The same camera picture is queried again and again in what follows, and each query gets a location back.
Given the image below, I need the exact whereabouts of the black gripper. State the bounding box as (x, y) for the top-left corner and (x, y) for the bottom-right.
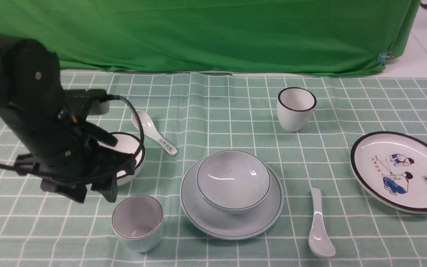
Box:
(0, 89), (136, 204)

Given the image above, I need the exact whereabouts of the pale green cup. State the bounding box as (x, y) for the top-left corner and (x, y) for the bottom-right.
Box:
(111, 195), (164, 253)

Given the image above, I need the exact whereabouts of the pale green bowl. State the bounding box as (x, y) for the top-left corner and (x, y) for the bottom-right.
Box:
(195, 150), (272, 214)

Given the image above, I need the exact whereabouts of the plain white spoon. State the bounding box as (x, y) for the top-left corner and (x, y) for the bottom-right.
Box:
(308, 188), (336, 258)

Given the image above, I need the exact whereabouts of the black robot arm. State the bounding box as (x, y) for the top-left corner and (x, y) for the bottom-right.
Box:
(0, 34), (141, 203)

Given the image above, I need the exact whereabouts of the black-rimmed white bowl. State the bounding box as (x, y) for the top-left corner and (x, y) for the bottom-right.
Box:
(98, 132), (145, 186)

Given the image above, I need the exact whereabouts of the white spoon with label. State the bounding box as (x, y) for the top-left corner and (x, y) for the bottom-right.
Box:
(132, 110), (178, 156)

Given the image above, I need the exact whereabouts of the green checkered tablecloth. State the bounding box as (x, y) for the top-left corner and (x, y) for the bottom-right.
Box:
(0, 73), (427, 267)

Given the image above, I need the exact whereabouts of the pale green plate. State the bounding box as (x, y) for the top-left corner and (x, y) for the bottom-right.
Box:
(180, 158), (285, 240)

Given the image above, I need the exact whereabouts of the black-rimmed white cup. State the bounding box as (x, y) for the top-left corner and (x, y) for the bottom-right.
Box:
(277, 87), (317, 132)

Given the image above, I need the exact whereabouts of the green backdrop cloth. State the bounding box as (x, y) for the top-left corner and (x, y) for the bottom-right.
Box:
(0, 0), (420, 77)

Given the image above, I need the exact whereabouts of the black-rimmed illustrated plate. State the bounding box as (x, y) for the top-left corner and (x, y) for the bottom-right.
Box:
(350, 131), (427, 214)

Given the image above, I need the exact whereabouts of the blue binder clip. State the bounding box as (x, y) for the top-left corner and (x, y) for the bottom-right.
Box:
(376, 52), (390, 66)

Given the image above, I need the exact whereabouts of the black cable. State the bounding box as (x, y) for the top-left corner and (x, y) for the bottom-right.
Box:
(0, 95), (145, 186)

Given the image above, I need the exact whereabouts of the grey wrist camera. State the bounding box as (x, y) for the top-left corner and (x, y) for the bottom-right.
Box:
(64, 89), (110, 116)

